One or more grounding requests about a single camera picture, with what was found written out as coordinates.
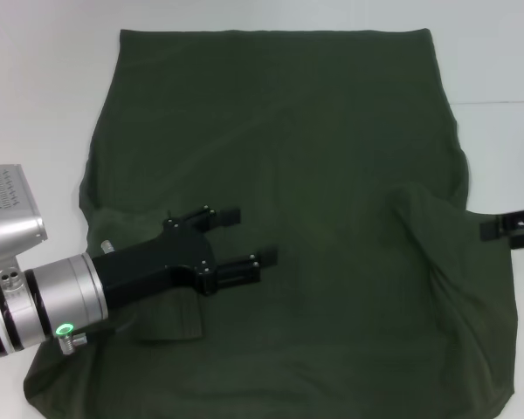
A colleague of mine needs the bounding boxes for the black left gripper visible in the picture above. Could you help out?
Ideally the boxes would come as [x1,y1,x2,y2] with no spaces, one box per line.
[91,203,280,309]

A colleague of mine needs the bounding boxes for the dark green shirt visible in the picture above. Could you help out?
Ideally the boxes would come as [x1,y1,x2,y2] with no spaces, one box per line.
[22,28,519,419]

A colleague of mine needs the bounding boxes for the left arm cable with plug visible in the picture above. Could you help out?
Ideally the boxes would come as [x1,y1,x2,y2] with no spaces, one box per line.
[59,320,134,355]

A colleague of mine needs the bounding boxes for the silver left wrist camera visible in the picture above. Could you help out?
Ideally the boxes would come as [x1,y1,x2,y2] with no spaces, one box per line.
[0,163,50,285]

